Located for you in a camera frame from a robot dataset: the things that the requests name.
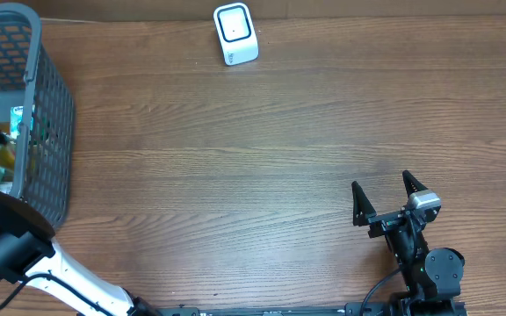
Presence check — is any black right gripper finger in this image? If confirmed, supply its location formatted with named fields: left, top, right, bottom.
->
left=402, top=170, right=428, bottom=197
left=351, top=181, right=376, bottom=226

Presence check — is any yellow oil bottle silver cap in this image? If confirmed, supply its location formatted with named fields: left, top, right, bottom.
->
left=0, top=143, right=15, bottom=172

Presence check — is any teal Kleenex tissue pack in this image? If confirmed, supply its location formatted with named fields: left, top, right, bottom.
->
left=10, top=104, right=35, bottom=140

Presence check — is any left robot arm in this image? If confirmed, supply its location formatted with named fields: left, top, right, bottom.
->
left=0, top=191, right=158, bottom=316

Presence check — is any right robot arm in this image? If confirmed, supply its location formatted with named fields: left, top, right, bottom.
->
left=345, top=170, right=467, bottom=316

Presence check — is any white barcode scanner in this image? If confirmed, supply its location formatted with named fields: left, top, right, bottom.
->
left=213, top=2, right=259, bottom=66

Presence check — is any grey plastic shopping basket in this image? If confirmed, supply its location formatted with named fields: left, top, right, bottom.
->
left=0, top=3, right=76, bottom=228

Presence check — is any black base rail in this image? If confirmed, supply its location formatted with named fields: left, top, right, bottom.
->
left=157, top=302, right=468, bottom=316

